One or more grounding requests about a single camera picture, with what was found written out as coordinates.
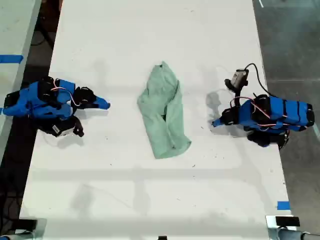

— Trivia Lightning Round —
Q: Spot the pale green T-shirt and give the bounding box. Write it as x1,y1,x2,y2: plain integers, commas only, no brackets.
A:
136,60,193,160

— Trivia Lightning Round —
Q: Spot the long blue tape strip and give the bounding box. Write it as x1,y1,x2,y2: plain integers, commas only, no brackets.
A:
0,54,24,64

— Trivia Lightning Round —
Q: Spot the pale side table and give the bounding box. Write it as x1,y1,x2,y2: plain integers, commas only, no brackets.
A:
0,0,43,163

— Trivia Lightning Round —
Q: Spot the small blue tape square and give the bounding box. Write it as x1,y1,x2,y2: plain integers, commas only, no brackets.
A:
276,200,292,211

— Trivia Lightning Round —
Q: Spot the grey metal tube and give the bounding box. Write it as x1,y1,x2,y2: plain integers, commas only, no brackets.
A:
277,228,320,240
0,231,36,240

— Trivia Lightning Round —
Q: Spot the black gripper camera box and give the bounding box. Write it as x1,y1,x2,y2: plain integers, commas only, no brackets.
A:
51,116,85,138
224,68,250,92

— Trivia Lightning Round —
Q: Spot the black camera cable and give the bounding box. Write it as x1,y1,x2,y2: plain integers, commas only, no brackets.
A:
243,63,277,98

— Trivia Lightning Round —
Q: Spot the black floor cable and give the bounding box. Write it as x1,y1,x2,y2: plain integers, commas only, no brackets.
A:
30,23,53,47

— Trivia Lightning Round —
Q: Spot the metal bracket with black box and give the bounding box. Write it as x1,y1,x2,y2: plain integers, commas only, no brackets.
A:
265,214,301,240

